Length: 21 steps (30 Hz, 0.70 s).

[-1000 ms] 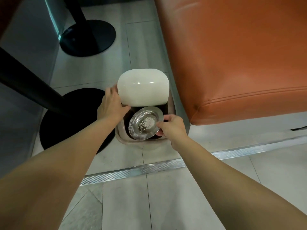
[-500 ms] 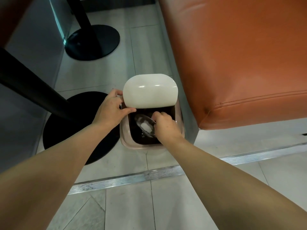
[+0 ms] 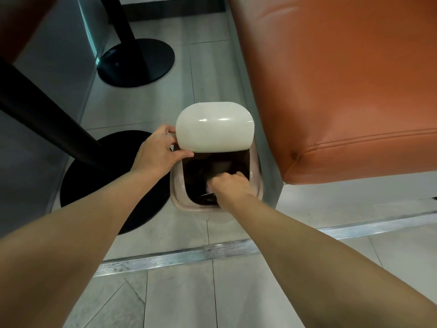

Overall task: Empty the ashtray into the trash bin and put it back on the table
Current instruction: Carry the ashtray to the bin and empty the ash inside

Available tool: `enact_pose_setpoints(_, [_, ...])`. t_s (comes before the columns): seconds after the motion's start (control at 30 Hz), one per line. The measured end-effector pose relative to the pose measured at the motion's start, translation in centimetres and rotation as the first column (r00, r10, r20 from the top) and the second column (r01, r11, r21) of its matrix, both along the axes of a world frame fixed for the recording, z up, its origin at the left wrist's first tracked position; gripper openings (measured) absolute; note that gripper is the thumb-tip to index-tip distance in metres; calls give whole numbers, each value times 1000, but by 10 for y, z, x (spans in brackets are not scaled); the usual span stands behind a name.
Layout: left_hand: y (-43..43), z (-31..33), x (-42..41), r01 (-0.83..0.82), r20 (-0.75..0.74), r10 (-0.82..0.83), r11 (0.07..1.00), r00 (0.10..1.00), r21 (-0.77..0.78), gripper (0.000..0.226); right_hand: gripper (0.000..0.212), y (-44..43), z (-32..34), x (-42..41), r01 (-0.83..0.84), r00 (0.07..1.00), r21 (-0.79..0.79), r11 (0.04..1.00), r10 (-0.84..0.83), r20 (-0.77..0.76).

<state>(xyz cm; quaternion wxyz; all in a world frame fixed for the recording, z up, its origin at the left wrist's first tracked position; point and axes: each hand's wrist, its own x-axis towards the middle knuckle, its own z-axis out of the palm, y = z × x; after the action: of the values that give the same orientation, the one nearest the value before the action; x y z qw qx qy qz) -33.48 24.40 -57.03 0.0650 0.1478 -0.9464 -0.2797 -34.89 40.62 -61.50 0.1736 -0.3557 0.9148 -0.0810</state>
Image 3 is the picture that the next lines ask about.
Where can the person's right hand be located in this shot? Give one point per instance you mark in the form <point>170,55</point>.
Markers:
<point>232,189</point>

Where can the person's left hand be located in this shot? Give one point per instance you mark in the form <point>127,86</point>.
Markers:
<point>153,153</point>

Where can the person's right fingers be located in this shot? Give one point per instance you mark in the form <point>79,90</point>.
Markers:
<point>225,178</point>

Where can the person's left thumb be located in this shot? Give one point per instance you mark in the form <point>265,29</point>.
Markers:
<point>182,154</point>

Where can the white tissue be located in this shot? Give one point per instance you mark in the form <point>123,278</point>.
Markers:
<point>209,191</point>

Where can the white trash bin lid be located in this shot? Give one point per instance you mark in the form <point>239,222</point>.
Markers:
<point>215,128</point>

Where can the person's right forearm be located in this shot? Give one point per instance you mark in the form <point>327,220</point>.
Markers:
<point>307,266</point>

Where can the person's left forearm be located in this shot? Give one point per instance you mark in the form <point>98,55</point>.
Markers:
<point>78,245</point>

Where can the black bin liner bag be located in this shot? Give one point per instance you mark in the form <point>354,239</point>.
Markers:
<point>205,167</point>

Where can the pale pink trash bin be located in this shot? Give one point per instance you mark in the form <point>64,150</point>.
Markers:
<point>177,191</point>

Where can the grey bench base panel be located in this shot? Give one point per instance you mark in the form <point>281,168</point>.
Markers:
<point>263,167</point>

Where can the metal floor strip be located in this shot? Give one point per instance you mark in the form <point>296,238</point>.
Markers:
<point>211,251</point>

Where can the round black table base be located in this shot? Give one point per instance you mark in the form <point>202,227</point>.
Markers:
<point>85,181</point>
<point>143,63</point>

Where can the black table pole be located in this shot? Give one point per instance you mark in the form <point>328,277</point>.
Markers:
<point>44,112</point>
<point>124,27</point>

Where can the orange leather bench seat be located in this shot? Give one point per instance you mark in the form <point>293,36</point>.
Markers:
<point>338,81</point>

